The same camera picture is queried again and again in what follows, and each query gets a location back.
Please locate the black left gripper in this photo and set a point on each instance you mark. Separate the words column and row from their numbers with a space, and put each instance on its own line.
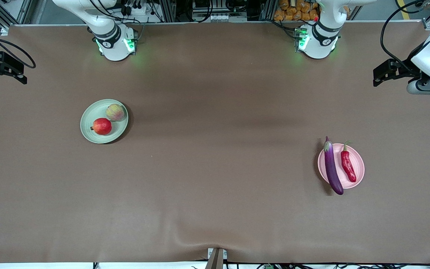
column 404, row 70

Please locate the red chili pepper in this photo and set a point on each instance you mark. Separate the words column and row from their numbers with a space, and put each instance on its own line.
column 348, row 166

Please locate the red pomegranate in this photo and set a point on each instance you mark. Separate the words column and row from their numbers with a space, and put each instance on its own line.
column 102, row 126

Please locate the yellow pink peach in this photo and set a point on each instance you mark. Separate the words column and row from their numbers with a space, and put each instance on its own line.
column 115, row 113

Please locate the purple eggplant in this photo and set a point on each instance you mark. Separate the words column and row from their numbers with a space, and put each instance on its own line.
column 332, row 168

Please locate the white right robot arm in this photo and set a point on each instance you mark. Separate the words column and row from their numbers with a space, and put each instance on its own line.
column 112, row 41

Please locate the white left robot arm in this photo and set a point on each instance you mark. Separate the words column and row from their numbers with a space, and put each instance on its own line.
column 319, row 37

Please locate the pale green round plate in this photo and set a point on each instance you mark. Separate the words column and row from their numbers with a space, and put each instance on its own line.
column 92, row 112

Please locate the pink round plate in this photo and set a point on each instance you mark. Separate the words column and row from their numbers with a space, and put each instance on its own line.
column 358, row 164

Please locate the orange snack packs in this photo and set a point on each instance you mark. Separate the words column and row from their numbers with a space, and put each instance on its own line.
column 297, row 9

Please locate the white power strip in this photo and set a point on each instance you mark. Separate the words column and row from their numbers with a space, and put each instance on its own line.
column 136, row 9

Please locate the white terminal block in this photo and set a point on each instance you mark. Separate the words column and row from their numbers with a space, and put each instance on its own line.
column 220, row 16

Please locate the aluminium table edge rail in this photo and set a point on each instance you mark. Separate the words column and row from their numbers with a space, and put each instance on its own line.
column 215, row 23

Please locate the table edge clamp bracket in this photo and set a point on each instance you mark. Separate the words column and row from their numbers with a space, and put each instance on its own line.
column 216, row 259

